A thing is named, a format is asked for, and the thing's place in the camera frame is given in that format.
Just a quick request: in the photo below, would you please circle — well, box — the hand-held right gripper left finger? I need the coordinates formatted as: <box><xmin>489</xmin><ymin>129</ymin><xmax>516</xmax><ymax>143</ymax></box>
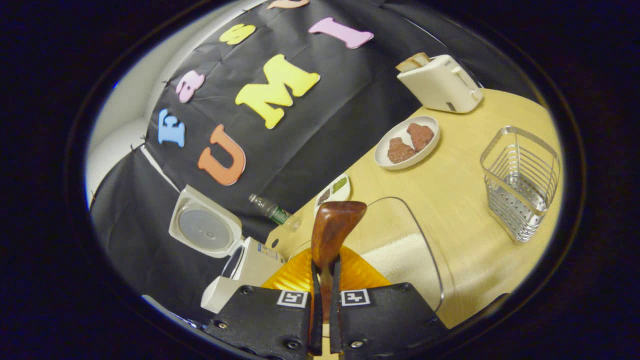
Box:
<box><xmin>204</xmin><ymin>246</ymin><xmax>323</xmax><ymax>360</ymax></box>

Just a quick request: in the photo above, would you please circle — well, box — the brown meat patty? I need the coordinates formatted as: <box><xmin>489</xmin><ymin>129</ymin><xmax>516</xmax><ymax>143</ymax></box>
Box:
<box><xmin>406</xmin><ymin>123</ymin><xmax>435</xmax><ymax>152</ymax></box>
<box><xmin>387</xmin><ymin>137</ymin><xmax>417</xmax><ymax>164</ymax></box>

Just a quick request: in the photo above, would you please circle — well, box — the white divided side dish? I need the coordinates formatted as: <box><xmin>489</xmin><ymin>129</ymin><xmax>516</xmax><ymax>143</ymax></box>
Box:
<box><xmin>314</xmin><ymin>174</ymin><xmax>352</xmax><ymax>211</ymax></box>

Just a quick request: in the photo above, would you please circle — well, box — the metal wire chopstick holder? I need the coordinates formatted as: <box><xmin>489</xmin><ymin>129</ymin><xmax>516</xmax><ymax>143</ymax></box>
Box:
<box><xmin>480</xmin><ymin>125</ymin><xmax>562</xmax><ymax>244</ymax></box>

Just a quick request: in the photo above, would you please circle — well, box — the white rice cooker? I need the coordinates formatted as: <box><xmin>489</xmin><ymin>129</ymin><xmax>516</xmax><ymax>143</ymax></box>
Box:
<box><xmin>168</xmin><ymin>184</ymin><xmax>287</xmax><ymax>314</ymax></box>

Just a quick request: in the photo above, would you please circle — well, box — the brown wooden spoon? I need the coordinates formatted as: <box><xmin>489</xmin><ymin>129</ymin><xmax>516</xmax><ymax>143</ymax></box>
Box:
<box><xmin>310</xmin><ymin>201</ymin><xmax>368</xmax><ymax>323</ymax></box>

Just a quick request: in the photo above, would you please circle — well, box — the clear plastic rice container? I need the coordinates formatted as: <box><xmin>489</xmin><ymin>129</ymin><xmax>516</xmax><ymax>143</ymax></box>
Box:
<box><xmin>287</xmin><ymin>196</ymin><xmax>445</xmax><ymax>313</ymax></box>

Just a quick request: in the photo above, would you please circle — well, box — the black backdrop cloth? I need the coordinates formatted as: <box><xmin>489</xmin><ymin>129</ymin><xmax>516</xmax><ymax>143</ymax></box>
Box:
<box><xmin>89</xmin><ymin>0</ymin><xmax>541</xmax><ymax>321</ymax></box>

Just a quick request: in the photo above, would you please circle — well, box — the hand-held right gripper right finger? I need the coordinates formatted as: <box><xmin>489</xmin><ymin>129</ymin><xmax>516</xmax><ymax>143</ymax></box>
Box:
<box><xmin>330</xmin><ymin>246</ymin><xmax>448</xmax><ymax>360</ymax></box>

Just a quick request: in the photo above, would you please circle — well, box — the white round plate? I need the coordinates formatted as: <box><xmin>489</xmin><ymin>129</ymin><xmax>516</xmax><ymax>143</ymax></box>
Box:
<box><xmin>374</xmin><ymin>115</ymin><xmax>441</xmax><ymax>171</ymax></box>

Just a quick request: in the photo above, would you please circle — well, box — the white toaster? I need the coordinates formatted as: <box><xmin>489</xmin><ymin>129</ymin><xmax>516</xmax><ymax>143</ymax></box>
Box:
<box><xmin>397</xmin><ymin>54</ymin><xmax>484</xmax><ymax>114</ymax></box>

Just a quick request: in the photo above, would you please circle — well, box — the white rice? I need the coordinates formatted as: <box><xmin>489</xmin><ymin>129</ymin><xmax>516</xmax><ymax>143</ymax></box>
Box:
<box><xmin>362</xmin><ymin>232</ymin><xmax>441</xmax><ymax>311</ymax></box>

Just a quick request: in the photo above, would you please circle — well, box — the clear plastic water bottle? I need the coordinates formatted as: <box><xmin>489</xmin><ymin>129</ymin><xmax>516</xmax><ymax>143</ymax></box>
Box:
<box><xmin>248</xmin><ymin>193</ymin><xmax>302</xmax><ymax>232</ymax></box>

